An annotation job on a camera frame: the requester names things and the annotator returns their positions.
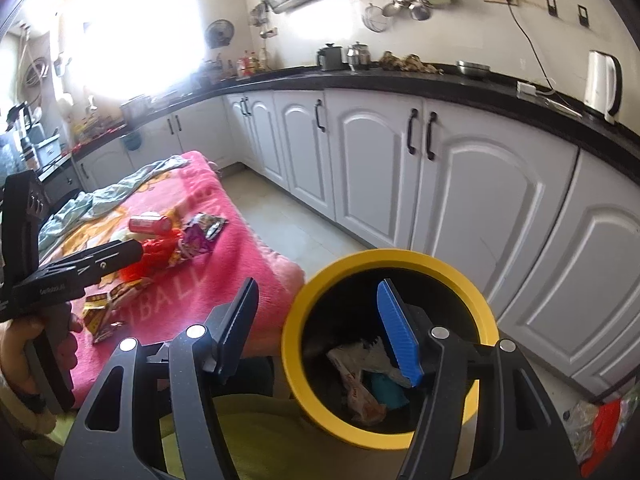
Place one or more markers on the ginger pile on counter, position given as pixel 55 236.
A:
pixel 409 64

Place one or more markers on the red cylindrical can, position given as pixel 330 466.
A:
pixel 151 224

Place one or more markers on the steel bowl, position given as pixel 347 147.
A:
pixel 473 70

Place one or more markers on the steel stock pot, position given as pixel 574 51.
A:
pixel 135 108

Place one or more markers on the black countertop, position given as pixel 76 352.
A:
pixel 615 144

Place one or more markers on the pink fleece blanket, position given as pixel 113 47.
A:
pixel 185 294

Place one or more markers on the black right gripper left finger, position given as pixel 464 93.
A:
pixel 228 326

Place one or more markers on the person's left hand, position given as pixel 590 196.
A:
pixel 16 334

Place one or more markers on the white electric kettle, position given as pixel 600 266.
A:
pixel 604 85

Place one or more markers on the brown snack bar wrapper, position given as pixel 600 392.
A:
pixel 103 314

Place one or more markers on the green cushion seat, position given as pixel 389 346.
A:
pixel 271 438

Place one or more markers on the small wall fan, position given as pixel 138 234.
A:
pixel 219 33

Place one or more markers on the dark teapot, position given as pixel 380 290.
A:
pixel 330 58

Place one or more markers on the steel kettle pot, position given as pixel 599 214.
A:
pixel 358 57

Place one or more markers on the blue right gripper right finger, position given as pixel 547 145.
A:
pixel 395 317

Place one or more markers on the teal towel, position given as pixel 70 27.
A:
pixel 387 392

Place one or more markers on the purple snack wrapper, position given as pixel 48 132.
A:
pixel 198 237

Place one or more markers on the red plastic bag on floor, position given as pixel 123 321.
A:
pixel 593 430

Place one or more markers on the red crinkled wrapper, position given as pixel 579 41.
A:
pixel 159 253

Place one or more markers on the yellow rimmed trash bin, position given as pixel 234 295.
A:
pixel 337 307

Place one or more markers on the white plastic bag bundle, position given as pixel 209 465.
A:
pixel 356 363

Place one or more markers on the hanging strainer ladle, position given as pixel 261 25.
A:
pixel 373 18

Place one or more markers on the light blue cloth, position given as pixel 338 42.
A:
pixel 87 207

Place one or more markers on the white lower cabinets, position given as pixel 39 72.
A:
pixel 547 232

